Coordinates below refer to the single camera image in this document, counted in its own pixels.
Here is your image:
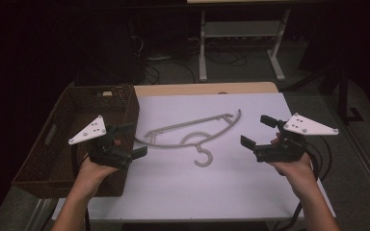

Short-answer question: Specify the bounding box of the white paper sheet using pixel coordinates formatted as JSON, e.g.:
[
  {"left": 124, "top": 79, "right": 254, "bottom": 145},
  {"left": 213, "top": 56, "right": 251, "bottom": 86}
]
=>
[{"left": 51, "top": 91, "right": 336, "bottom": 222}]

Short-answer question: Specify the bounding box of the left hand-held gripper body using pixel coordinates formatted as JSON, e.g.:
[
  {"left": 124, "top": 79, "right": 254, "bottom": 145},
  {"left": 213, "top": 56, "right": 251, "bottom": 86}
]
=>
[{"left": 67, "top": 115, "right": 133, "bottom": 171}]

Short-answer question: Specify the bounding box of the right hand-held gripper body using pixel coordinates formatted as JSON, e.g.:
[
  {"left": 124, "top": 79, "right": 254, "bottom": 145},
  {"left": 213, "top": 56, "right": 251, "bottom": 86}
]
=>
[{"left": 253, "top": 112, "right": 340, "bottom": 164}]

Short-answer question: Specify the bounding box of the brown wicker basket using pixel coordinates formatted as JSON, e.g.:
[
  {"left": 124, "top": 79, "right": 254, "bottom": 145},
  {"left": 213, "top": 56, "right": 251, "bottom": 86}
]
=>
[{"left": 12, "top": 84, "right": 141, "bottom": 199}]

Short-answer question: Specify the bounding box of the person's right hand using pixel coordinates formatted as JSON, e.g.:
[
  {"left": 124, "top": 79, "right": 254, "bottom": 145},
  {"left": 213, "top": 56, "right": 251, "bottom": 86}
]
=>
[{"left": 268, "top": 136, "right": 319, "bottom": 201}]

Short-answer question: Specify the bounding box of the black metal stand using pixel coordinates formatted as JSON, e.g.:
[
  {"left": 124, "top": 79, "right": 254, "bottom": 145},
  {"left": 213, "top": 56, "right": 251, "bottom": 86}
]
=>
[{"left": 283, "top": 57, "right": 364, "bottom": 125}]

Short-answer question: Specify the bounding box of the person's left hand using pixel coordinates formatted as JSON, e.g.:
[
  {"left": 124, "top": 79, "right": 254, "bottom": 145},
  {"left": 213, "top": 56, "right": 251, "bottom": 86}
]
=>
[{"left": 75, "top": 138, "right": 123, "bottom": 197}]

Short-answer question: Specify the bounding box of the white metal table frame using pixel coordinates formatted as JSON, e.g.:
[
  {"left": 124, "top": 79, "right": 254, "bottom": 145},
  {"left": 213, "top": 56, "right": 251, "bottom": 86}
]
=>
[{"left": 198, "top": 9, "right": 292, "bottom": 83}]

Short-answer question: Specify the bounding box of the grey plastic clothes hanger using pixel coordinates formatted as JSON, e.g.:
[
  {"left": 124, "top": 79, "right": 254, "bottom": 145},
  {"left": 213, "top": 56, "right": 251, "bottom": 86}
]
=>
[{"left": 134, "top": 109, "right": 243, "bottom": 167}]

